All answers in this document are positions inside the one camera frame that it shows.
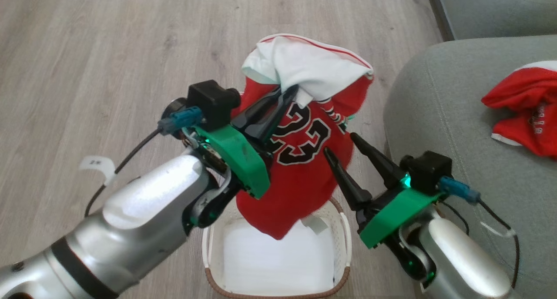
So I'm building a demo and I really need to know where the white garment with red piping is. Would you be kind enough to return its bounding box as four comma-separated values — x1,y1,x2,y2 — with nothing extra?
242,34,374,109

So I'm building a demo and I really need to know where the red garment with white trim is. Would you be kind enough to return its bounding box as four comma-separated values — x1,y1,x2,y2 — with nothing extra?
481,60,557,158

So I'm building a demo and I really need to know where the white plastic laundry basket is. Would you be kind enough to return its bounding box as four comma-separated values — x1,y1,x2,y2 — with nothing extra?
202,197,352,299

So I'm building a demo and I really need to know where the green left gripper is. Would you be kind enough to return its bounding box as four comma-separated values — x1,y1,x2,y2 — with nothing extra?
183,84,299,199

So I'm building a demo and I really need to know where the grey fabric sofa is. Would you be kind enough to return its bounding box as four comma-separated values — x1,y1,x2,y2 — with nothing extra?
383,34,557,299

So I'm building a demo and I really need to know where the white paper cable tag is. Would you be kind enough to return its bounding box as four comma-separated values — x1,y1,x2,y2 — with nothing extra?
80,156,117,186
480,222,517,239

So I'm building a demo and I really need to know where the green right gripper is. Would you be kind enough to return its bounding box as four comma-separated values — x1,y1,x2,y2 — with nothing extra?
323,134,444,250

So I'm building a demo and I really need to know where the black cable with blue plug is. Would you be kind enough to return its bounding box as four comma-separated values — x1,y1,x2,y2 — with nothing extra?
437,176,521,289
84,108,204,217

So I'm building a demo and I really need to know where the red number 23 jersey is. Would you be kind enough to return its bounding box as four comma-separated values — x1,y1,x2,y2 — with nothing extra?
235,75,375,241

